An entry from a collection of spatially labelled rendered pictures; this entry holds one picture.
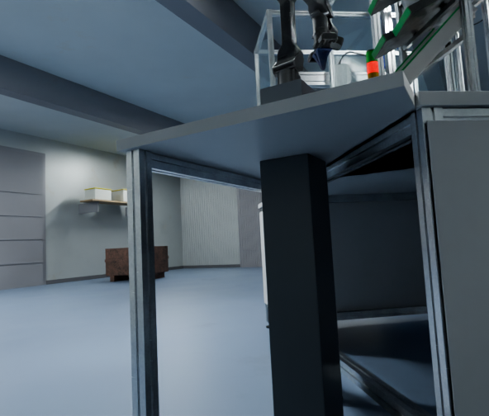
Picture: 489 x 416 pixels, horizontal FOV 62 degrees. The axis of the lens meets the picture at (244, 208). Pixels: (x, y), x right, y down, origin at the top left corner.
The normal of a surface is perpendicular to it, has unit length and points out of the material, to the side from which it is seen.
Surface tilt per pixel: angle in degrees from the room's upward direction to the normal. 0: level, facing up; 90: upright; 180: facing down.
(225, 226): 90
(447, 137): 90
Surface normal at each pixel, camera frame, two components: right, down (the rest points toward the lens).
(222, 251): -0.50, -0.05
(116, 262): -0.27, -0.07
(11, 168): 0.86, -0.09
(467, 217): 0.12, -0.10
